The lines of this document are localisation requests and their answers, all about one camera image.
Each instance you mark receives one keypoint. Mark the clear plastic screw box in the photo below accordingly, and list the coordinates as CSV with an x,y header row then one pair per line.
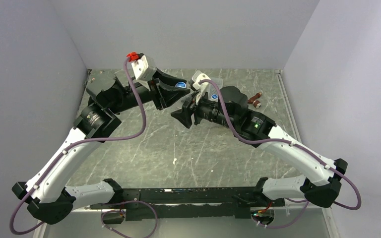
x,y
218,81

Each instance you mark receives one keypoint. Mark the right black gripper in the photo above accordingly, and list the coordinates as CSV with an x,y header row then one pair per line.
x,y
184,116

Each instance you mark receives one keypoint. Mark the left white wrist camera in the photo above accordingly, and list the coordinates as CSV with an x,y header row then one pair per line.
x,y
143,66

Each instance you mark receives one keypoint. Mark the brown pipe fitting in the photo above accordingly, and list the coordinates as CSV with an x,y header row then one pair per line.
x,y
254,100

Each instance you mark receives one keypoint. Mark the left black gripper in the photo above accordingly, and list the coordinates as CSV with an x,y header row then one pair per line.
x,y
167,95

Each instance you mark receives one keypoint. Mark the clear plastic bottle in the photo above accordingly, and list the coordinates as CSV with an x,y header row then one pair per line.
x,y
188,101

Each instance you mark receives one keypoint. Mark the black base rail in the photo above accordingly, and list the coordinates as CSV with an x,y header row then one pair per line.
x,y
203,202

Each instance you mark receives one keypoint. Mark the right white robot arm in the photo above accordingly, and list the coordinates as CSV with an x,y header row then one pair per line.
x,y
317,183

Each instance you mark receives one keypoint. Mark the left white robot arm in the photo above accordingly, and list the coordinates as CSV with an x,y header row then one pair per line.
x,y
47,195

